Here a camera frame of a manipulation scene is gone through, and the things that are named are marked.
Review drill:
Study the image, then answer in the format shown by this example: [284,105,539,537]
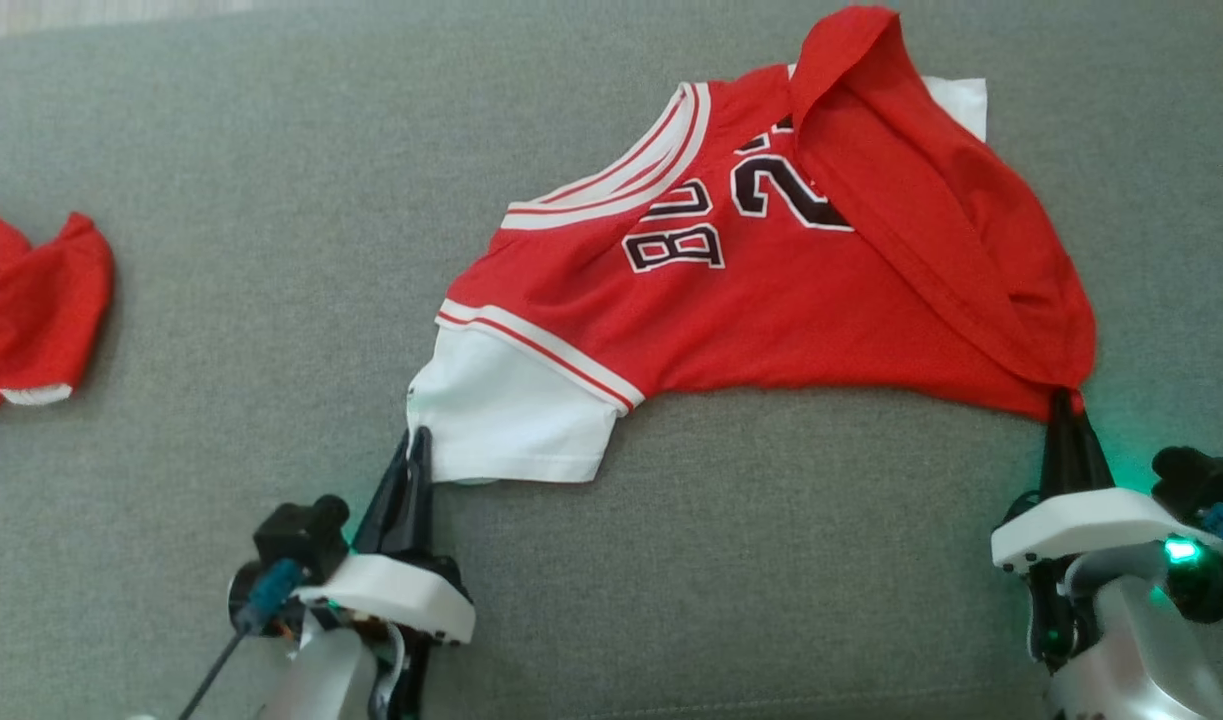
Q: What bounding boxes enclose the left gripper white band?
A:
[293,427,478,719]

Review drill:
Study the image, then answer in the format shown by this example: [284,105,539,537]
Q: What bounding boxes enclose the red shorts with logo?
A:
[0,207,115,426]

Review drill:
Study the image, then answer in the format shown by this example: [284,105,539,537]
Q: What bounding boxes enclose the red basketball jersey white trim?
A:
[406,5,1099,486]

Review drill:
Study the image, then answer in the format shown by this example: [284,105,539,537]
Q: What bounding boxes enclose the left camera cable blue plug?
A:
[176,558,304,720]

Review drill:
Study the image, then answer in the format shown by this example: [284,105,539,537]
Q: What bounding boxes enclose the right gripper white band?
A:
[991,389,1219,670]

